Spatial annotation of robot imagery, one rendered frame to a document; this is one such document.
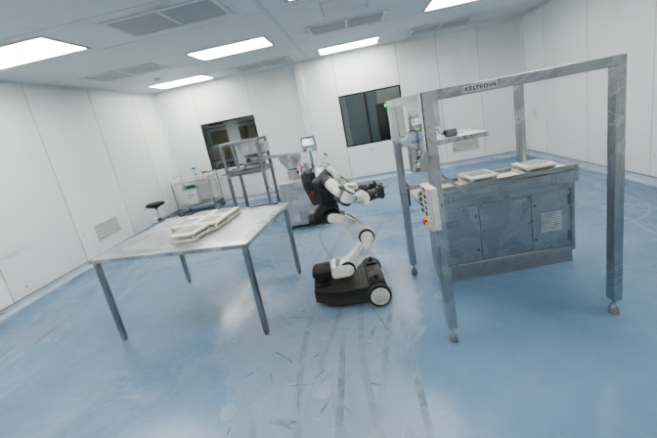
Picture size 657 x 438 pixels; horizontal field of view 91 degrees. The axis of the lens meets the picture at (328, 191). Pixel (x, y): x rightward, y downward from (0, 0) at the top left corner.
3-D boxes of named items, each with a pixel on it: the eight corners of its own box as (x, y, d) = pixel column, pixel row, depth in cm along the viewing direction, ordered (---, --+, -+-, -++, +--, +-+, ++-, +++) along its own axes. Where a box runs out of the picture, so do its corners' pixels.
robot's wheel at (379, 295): (363, 297, 274) (379, 281, 271) (363, 293, 279) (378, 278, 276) (380, 311, 277) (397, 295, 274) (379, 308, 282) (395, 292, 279)
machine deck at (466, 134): (411, 150, 257) (410, 145, 256) (399, 146, 294) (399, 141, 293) (489, 135, 255) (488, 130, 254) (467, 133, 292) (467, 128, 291)
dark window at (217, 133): (212, 170, 799) (200, 124, 775) (212, 170, 801) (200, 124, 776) (264, 160, 784) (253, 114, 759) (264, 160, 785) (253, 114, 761)
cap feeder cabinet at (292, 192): (287, 231, 518) (278, 185, 501) (294, 219, 573) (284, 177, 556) (327, 225, 510) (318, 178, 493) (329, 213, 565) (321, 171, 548)
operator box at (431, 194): (432, 232, 192) (427, 190, 186) (423, 223, 208) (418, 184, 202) (443, 230, 191) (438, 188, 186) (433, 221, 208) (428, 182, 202)
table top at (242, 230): (88, 264, 281) (87, 261, 280) (170, 221, 385) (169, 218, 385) (246, 247, 248) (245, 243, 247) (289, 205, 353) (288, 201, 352)
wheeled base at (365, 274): (316, 313, 280) (308, 279, 273) (317, 284, 331) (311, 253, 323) (389, 300, 279) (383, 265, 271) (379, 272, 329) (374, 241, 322)
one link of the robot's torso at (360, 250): (337, 275, 290) (363, 229, 281) (336, 264, 309) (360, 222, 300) (352, 282, 292) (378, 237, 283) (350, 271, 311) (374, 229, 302)
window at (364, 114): (347, 147, 761) (338, 96, 735) (347, 147, 762) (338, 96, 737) (406, 136, 745) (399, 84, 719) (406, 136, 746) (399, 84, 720)
